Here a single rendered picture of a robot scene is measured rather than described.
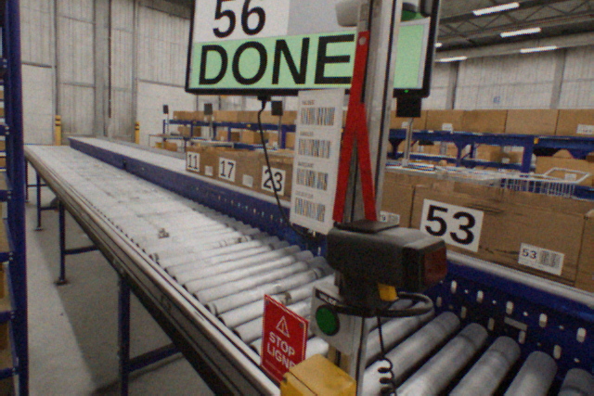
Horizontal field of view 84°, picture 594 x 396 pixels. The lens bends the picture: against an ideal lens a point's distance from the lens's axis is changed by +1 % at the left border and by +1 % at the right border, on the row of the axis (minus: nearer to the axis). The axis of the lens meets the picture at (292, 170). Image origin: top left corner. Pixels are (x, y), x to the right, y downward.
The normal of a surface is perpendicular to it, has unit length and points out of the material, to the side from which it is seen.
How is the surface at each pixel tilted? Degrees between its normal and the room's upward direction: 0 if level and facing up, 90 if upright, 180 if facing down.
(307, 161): 90
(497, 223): 90
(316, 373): 0
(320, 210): 90
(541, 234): 90
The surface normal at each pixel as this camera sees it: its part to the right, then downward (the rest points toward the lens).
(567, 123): -0.75, 0.02
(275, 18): -0.46, 0.00
